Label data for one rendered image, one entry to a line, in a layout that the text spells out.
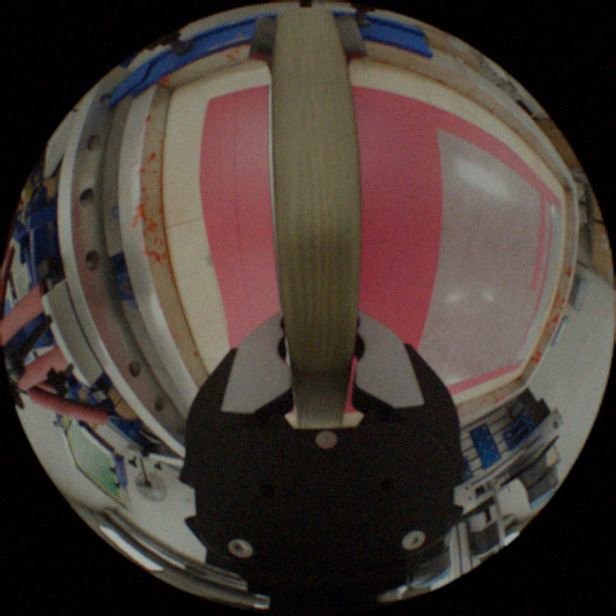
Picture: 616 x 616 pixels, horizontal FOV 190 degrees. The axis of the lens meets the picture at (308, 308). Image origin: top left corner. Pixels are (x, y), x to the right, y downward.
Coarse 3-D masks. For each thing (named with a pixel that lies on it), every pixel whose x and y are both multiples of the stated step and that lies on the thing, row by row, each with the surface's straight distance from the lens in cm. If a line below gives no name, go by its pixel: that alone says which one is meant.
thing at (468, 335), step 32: (256, 288) 19; (384, 288) 19; (416, 288) 21; (448, 288) 23; (480, 288) 27; (256, 320) 20; (384, 320) 21; (416, 320) 23; (448, 320) 26; (480, 320) 30; (512, 320) 39; (448, 352) 29; (480, 352) 36; (512, 352) 48; (448, 384) 36
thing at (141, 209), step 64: (192, 64) 26; (448, 64) 28; (128, 128) 26; (512, 128) 39; (128, 192) 22; (576, 192) 64; (128, 256) 22; (576, 256) 62; (192, 384) 26; (512, 384) 63
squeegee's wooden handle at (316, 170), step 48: (288, 48) 10; (336, 48) 10; (288, 96) 8; (336, 96) 8; (288, 144) 7; (336, 144) 7; (288, 192) 6; (336, 192) 6; (288, 240) 7; (336, 240) 6; (288, 288) 7; (336, 288) 7; (288, 336) 8; (336, 336) 8; (336, 384) 10
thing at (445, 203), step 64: (256, 128) 19; (384, 128) 20; (448, 128) 25; (256, 192) 18; (384, 192) 18; (448, 192) 22; (512, 192) 32; (256, 256) 18; (384, 256) 18; (448, 256) 22; (512, 256) 32
